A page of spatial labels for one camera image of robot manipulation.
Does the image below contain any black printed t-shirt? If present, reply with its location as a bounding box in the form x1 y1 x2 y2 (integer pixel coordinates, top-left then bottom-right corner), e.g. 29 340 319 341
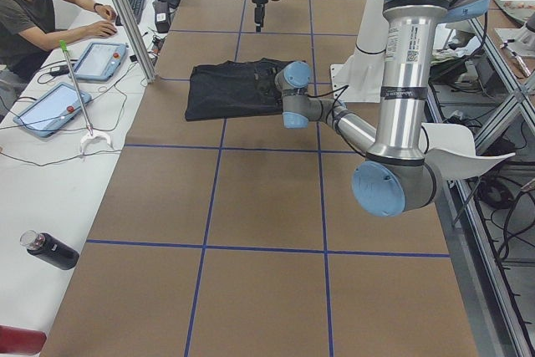
185 58 289 121

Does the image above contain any black box on table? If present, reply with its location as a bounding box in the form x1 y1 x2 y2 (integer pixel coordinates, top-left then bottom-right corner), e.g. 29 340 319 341
152 1 171 33

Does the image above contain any black keyboard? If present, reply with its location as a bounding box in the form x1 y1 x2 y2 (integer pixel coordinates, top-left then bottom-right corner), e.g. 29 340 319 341
115 0 150 27

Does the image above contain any far teach pendant tablet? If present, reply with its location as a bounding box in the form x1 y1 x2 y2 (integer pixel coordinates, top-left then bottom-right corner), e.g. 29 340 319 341
74 42 128 82

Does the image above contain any teach pendant tablet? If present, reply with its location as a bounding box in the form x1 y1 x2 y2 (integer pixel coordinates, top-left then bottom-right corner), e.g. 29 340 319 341
74 42 128 82
13 83 81 138

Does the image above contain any reacher grabber stick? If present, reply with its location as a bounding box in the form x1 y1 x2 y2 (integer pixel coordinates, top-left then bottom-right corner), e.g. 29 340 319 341
59 39 113 156

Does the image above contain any near teach pendant tablet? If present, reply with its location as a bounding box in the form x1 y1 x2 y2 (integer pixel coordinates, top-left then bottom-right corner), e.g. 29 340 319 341
13 83 81 138

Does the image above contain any seated person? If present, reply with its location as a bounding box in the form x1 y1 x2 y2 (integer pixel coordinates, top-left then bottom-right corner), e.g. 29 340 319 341
1 0 117 82

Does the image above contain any white plastic chair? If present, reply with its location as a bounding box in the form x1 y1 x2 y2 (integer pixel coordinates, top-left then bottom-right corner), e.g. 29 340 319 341
419 123 515 181

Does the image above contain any black water bottle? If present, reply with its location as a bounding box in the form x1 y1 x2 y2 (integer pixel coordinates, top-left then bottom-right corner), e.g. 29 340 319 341
19 230 79 270

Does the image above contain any red bottle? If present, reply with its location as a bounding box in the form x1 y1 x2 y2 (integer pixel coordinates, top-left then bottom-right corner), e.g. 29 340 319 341
1 325 47 355

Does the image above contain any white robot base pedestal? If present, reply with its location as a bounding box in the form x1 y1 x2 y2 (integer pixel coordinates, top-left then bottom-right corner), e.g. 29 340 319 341
330 0 389 103

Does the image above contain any aluminium frame post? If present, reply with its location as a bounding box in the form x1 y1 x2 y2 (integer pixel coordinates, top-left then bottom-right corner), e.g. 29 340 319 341
112 0 155 84

